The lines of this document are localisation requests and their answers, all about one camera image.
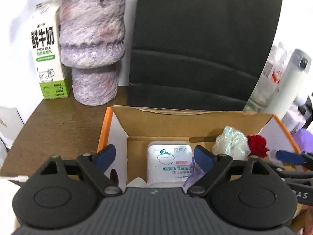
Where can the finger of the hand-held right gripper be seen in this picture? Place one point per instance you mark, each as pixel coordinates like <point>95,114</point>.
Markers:
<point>288,173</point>
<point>291,158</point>

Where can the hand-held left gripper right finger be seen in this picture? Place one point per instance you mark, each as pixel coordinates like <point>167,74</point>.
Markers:
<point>203,158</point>

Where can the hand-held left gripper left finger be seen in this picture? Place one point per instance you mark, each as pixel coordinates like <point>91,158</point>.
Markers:
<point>105,158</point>

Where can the white wet wipes pack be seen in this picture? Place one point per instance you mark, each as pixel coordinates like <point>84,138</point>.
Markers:
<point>168,161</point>

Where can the red fabric rose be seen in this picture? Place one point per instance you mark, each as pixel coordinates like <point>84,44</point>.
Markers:
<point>258,144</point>

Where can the red orange cardboard box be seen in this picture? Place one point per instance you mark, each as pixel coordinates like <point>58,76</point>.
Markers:
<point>171,124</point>

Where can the wooden desktop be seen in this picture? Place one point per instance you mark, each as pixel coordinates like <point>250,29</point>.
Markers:
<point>63,127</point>

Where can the purple tissue pack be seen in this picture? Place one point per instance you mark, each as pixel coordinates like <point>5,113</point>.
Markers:
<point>304,138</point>

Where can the plastic water bottles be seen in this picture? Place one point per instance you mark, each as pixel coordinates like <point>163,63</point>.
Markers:
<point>261,95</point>

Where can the white thermos bottle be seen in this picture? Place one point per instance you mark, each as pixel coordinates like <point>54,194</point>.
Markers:
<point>288,85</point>

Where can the black chair back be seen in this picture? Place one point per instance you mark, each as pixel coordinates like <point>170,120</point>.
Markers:
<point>200,41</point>

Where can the purple textured vase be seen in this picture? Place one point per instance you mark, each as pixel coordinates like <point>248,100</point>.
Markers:
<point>93,41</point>

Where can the white green milk carton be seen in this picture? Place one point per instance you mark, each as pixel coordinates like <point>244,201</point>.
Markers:
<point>47,53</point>

